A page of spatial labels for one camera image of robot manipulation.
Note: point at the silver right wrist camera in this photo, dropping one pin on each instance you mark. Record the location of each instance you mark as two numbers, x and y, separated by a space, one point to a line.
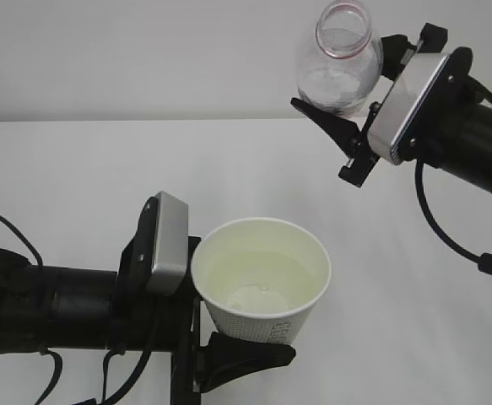
409 95

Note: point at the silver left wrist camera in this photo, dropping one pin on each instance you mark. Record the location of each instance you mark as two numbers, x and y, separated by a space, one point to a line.
159 254

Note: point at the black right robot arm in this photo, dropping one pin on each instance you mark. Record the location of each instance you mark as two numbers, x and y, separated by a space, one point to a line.
435 113

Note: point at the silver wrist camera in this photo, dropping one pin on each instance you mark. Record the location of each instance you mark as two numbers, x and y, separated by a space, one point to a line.
409 95
159 254

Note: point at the white paper cup green logo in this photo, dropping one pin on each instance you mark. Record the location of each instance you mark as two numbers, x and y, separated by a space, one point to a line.
260 278

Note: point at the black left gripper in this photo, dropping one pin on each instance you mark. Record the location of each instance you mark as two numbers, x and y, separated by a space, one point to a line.
196 369

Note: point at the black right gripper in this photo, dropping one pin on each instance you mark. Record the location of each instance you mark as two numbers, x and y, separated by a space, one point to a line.
396 52

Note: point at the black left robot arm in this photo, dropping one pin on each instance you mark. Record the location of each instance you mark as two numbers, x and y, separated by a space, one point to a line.
44 309

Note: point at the clear water bottle red label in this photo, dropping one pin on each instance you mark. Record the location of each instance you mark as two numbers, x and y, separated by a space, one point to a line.
340 59

